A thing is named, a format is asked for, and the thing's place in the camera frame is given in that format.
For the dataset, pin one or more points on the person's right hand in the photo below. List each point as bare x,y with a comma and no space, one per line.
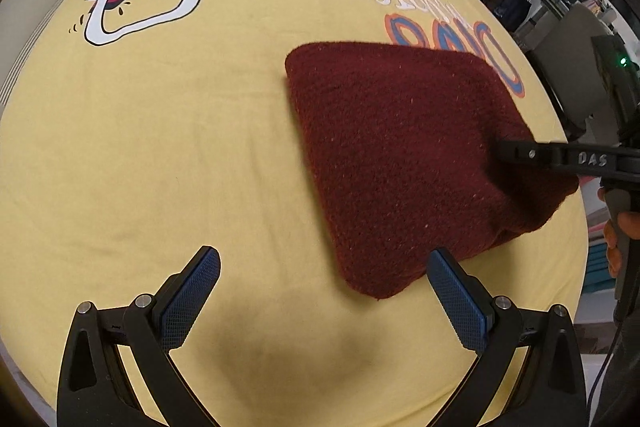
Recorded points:
612,252

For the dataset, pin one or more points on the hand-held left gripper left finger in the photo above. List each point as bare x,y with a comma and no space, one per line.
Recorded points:
192,297

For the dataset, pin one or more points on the maroon knit sweater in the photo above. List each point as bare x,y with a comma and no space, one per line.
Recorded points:
400,147

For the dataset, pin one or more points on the grey chair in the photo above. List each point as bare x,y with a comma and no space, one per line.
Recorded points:
570,57

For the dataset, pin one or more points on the yellow cartoon printed bedsheet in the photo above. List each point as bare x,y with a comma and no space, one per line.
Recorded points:
200,132

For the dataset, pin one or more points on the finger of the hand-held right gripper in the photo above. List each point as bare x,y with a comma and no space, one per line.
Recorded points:
550,157

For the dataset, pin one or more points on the dark bag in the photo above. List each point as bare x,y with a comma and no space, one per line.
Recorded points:
511,9

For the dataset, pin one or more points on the white wall vent grille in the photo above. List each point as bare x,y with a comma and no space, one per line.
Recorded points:
15,72

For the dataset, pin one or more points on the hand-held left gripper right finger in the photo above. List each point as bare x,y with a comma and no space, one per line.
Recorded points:
457,302

